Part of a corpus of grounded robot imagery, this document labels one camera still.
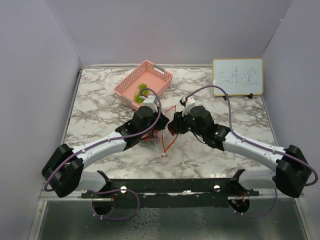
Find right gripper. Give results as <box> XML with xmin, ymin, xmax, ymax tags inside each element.
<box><xmin>169</xmin><ymin>106</ymin><xmax>205</xmax><ymax>138</ymax></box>

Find clear zip top bag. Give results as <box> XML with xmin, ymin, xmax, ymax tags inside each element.
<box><xmin>139</xmin><ymin>104</ymin><xmax>181</xmax><ymax>158</ymax></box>

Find green fake grapes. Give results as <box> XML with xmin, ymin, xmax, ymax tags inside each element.
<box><xmin>134</xmin><ymin>83</ymin><xmax>149</xmax><ymax>104</ymax></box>

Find dark red fake fruit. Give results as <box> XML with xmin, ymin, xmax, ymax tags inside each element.
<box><xmin>168</xmin><ymin>127</ymin><xmax>175</xmax><ymax>136</ymax></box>

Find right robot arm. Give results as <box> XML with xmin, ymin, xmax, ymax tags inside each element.
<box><xmin>168</xmin><ymin>105</ymin><xmax>311</xmax><ymax>198</ymax></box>

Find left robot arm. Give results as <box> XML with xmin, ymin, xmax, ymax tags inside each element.
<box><xmin>41</xmin><ymin>106</ymin><xmax>169</xmax><ymax>198</ymax></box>

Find red fake fruit bunch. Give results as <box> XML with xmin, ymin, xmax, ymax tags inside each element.
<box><xmin>141</xmin><ymin>130</ymin><xmax>159</xmax><ymax>143</ymax></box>

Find pink plastic basket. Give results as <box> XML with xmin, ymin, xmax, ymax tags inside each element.
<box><xmin>114</xmin><ymin>60</ymin><xmax>173</xmax><ymax>110</ymax></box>

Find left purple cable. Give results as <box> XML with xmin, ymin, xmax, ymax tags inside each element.
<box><xmin>43</xmin><ymin>87</ymin><xmax>162</xmax><ymax>220</ymax></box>

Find purple cable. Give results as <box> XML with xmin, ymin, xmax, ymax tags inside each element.
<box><xmin>184</xmin><ymin>85</ymin><xmax>319</xmax><ymax>218</ymax></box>
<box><xmin>43</xmin><ymin>87</ymin><xmax>162</xmax><ymax>220</ymax></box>

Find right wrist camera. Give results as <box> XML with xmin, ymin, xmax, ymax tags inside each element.
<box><xmin>179</xmin><ymin>96</ymin><xmax>196</xmax><ymax>117</ymax></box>

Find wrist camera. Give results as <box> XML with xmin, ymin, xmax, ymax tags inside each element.
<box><xmin>142</xmin><ymin>95</ymin><xmax>158</xmax><ymax>108</ymax></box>
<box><xmin>179</xmin><ymin>96</ymin><xmax>196</xmax><ymax>117</ymax></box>

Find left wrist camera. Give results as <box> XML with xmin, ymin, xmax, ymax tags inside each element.
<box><xmin>142</xmin><ymin>95</ymin><xmax>158</xmax><ymax>108</ymax></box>

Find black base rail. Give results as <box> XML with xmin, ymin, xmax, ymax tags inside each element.
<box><xmin>81</xmin><ymin>169</ymin><xmax>259</xmax><ymax>209</ymax></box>

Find small whiteboard yellow frame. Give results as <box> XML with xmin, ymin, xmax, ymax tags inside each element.
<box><xmin>212</xmin><ymin>58</ymin><xmax>264</xmax><ymax>97</ymax></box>

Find aluminium frame rail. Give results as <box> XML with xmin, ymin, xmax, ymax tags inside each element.
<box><xmin>51</xmin><ymin>176</ymin><xmax>305</xmax><ymax>198</ymax></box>

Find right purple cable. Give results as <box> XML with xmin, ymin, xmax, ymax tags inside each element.
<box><xmin>184</xmin><ymin>85</ymin><xmax>319</xmax><ymax>218</ymax></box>

